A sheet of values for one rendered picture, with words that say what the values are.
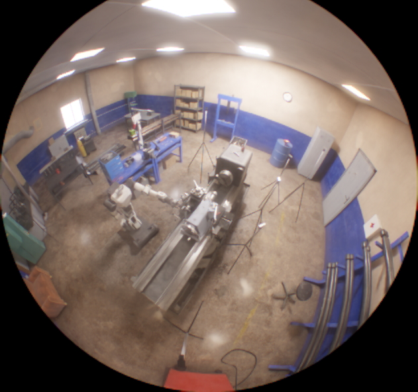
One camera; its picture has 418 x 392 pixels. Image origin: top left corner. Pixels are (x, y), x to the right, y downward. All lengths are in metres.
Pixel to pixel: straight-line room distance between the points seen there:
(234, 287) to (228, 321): 0.66
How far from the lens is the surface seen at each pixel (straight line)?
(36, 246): 4.57
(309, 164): 5.38
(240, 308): 2.81
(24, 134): 5.63
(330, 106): 5.42
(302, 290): 2.65
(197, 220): 1.75
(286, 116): 5.28
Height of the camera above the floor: 2.68
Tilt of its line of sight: 45 degrees down
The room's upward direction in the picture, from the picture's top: 7 degrees clockwise
